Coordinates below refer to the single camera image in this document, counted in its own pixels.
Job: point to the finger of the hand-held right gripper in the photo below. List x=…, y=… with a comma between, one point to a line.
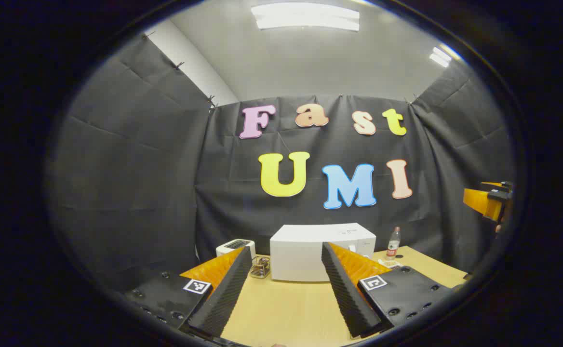
x=476, y=197

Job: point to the white microwave oven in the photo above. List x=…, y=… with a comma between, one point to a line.
x=301, y=255

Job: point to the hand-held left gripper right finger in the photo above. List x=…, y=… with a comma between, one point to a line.
x=346, y=294

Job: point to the clear plastic water bottle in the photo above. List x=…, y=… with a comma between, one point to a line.
x=393, y=246

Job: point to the small ceiling light panel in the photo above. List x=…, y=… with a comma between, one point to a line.
x=443, y=55

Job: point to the large ceiling light panel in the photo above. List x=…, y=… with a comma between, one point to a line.
x=305, y=17

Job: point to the black backdrop cloth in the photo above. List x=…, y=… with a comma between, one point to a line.
x=141, y=168

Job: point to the white toaster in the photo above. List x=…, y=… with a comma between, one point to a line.
x=228, y=248

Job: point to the white divided dish of beans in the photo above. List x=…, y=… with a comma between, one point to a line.
x=390, y=263

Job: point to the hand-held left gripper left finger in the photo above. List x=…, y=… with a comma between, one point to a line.
x=223, y=299

